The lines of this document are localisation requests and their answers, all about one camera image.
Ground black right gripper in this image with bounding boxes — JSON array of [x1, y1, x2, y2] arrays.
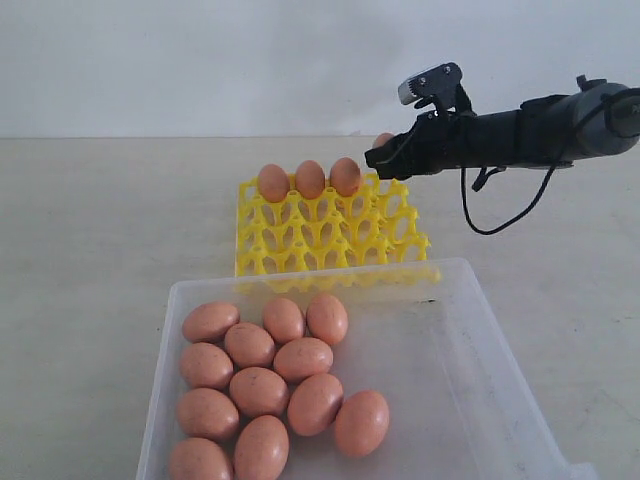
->
[[364, 111, 480, 179]]

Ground brown egg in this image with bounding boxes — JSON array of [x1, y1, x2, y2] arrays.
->
[[306, 292, 349, 345], [262, 297, 305, 344], [329, 157, 362, 197], [257, 164, 290, 203], [287, 373, 344, 437], [372, 132, 395, 149], [273, 337, 334, 384], [234, 415, 290, 480], [176, 388, 240, 442], [229, 367, 289, 418], [294, 160, 325, 200], [169, 438, 234, 480], [224, 322, 276, 369], [334, 390, 390, 458], [179, 342, 234, 390], [182, 301, 240, 343]]

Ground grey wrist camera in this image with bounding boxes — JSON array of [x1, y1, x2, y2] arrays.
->
[[397, 62, 463, 109]]

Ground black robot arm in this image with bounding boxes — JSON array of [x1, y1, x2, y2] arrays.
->
[[365, 76, 639, 182]]

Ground clear plastic bin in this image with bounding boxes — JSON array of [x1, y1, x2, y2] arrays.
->
[[137, 259, 596, 479]]

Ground black cable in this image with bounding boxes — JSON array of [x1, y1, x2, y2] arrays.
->
[[459, 89, 640, 235]]

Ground yellow plastic egg tray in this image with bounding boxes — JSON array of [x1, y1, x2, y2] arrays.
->
[[235, 174, 441, 293]]

